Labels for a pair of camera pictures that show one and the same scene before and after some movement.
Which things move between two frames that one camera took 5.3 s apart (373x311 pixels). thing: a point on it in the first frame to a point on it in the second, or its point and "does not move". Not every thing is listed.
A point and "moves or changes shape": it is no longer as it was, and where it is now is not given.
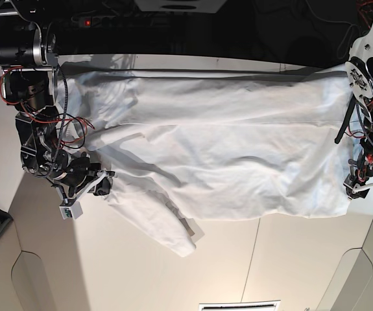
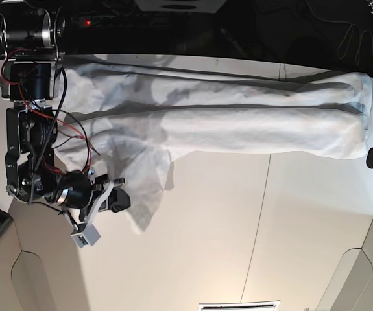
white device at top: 202,6 does not move
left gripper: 73,172 to 76,190
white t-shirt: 189,145 moves or changes shape
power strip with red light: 93,21 does not move
